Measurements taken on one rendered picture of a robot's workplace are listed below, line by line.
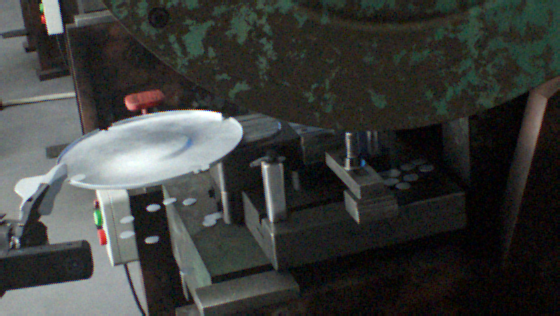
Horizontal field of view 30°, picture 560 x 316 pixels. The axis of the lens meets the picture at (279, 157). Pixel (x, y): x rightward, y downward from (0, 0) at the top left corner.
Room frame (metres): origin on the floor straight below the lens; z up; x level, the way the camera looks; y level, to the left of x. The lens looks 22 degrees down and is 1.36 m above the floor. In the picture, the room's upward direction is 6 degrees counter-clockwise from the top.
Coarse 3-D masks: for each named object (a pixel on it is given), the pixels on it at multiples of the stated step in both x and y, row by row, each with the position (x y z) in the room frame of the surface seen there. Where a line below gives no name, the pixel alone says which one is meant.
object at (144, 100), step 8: (128, 96) 1.88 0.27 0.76; (136, 96) 1.87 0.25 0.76; (144, 96) 1.87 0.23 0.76; (152, 96) 1.86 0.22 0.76; (160, 96) 1.86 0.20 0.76; (128, 104) 1.84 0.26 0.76; (136, 104) 1.83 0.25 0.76; (144, 104) 1.84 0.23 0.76; (152, 104) 1.84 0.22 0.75; (160, 104) 1.84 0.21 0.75; (144, 112) 1.86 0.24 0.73
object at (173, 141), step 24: (144, 120) 1.67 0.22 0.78; (168, 120) 1.65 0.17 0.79; (192, 120) 1.63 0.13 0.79; (72, 144) 1.59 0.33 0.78; (96, 144) 1.59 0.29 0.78; (120, 144) 1.55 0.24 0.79; (144, 144) 1.54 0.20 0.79; (168, 144) 1.52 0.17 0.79; (192, 144) 1.52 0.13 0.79; (216, 144) 1.51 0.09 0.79; (72, 168) 1.50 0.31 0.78; (96, 168) 1.49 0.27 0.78; (120, 168) 1.47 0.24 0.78; (144, 168) 1.46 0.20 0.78; (168, 168) 1.44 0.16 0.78
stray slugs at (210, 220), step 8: (416, 160) 1.55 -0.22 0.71; (424, 160) 1.55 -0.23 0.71; (408, 168) 1.52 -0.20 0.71; (424, 168) 1.52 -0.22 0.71; (432, 168) 1.51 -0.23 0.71; (392, 176) 1.50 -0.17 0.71; (408, 176) 1.49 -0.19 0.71; (416, 176) 1.49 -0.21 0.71; (392, 184) 1.47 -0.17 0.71; (400, 184) 1.47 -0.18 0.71; (408, 184) 1.46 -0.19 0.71; (168, 200) 1.64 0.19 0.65; (176, 200) 1.64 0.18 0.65; (184, 200) 1.63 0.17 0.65; (192, 200) 1.63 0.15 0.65; (152, 208) 1.61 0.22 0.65; (160, 208) 1.61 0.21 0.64; (128, 216) 1.59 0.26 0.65; (208, 216) 1.56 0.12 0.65; (216, 216) 1.55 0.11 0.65; (208, 224) 1.53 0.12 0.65; (128, 232) 1.53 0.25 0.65; (152, 240) 1.49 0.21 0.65; (184, 272) 1.37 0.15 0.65
